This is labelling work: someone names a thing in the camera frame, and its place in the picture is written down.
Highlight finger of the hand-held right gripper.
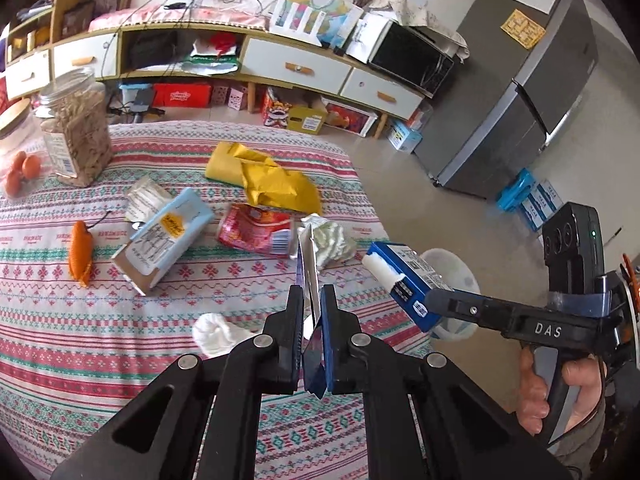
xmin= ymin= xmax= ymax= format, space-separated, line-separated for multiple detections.
xmin=425 ymin=287 xmax=521 ymax=338

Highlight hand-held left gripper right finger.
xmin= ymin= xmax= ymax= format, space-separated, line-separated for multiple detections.
xmin=320 ymin=284 xmax=573 ymax=480

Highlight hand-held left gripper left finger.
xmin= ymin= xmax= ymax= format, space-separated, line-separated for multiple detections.
xmin=50 ymin=284 xmax=306 ymax=480

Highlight white plastic bin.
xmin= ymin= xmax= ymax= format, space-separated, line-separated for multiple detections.
xmin=420 ymin=249 xmax=482 ymax=343

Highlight blue and white foil packet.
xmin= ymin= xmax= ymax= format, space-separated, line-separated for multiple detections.
xmin=295 ymin=224 xmax=328 ymax=401

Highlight blue drink carton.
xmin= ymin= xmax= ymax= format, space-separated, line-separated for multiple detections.
xmin=366 ymin=241 xmax=453 ymax=333

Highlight person's right forearm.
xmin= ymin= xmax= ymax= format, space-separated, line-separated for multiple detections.
xmin=547 ymin=400 xmax=608 ymax=473

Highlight person's right hand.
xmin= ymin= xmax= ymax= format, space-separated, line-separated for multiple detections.
xmin=517 ymin=347 xmax=608 ymax=445

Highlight stack of blue packets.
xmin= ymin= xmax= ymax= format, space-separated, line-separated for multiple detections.
xmin=496 ymin=167 xmax=566 ymax=233

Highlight red snack wrapper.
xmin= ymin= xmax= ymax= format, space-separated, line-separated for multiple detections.
xmin=216 ymin=203 xmax=296 ymax=259

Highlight yellow plastic bag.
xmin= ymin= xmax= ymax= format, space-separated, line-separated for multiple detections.
xmin=205 ymin=142 xmax=323 ymax=216

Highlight light blue paper carton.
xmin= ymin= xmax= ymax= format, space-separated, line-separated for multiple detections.
xmin=111 ymin=187 xmax=216 ymax=296

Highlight grey refrigerator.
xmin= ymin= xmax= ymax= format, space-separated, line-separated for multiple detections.
xmin=412 ymin=0 xmax=601 ymax=203

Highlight blue and white box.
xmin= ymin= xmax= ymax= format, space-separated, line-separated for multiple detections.
xmin=387 ymin=119 xmax=423 ymax=155

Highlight clear labelled plastic wrapper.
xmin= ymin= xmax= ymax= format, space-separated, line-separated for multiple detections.
xmin=124 ymin=176 xmax=173 ymax=223

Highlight yellow cardboard box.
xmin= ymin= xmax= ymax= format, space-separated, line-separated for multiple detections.
xmin=287 ymin=105 xmax=328 ymax=135

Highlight red gift box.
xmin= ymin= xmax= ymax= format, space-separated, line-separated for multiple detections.
xmin=322 ymin=100 xmax=378 ymax=137

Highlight colourful printed carton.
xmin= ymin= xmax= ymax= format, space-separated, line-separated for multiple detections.
xmin=261 ymin=87 xmax=301 ymax=128

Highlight patterned tablecloth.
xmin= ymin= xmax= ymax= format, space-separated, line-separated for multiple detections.
xmin=0 ymin=120 xmax=436 ymax=480

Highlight pink patterned box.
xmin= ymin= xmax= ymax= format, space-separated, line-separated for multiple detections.
xmin=212 ymin=85 xmax=248 ymax=111

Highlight orange carrot toy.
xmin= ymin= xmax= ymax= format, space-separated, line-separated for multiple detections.
xmin=69 ymin=220 xmax=96 ymax=288

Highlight yellow paper note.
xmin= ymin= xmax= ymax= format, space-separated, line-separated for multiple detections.
xmin=501 ymin=9 xmax=546 ymax=50

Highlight flat red box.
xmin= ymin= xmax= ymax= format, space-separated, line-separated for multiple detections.
xmin=151 ymin=82 xmax=213 ymax=109

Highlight white and wood TV cabinet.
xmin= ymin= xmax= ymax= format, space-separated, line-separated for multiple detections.
xmin=0 ymin=20 xmax=426 ymax=141

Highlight black microwave oven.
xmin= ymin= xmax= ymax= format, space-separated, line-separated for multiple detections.
xmin=367 ymin=19 xmax=456 ymax=100

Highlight green and silver bag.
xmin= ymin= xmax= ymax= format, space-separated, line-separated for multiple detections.
xmin=180 ymin=55 xmax=241 ymax=75

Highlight red cloth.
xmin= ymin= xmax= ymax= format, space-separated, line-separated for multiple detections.
xmin=207 ymin=32 xmax=238 ymax=56

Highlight clear plastic jar of seeds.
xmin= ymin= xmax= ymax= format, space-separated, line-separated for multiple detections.
xmin=37 ymin=67 xmax=115 ymax=188

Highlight white slatted rack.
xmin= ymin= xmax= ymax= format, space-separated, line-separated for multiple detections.
xmin=269 ymin=0 xmax=326 ymax=47

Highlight pale printed cloth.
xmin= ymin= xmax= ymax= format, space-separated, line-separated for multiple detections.
xmin=370 ymin=0 xmax=471 ymax=63

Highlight colourful map paper bag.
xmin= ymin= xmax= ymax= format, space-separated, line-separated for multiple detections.
xmin=280 ymin=0 xmax=363 ymax=46

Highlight pink table runner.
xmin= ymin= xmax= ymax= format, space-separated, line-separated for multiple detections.
xmin=87 ymin=2 xmax=271 ymax=33

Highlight glass jar with wooden lid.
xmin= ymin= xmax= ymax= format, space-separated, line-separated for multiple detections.
xmin=0 ymin=97 xmax=48 ymax=201

